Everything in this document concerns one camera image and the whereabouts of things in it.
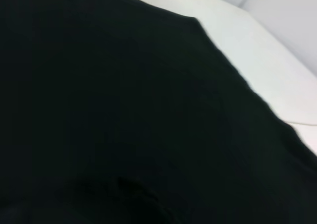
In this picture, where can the black shirt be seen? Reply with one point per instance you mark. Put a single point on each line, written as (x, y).
(99, 97)

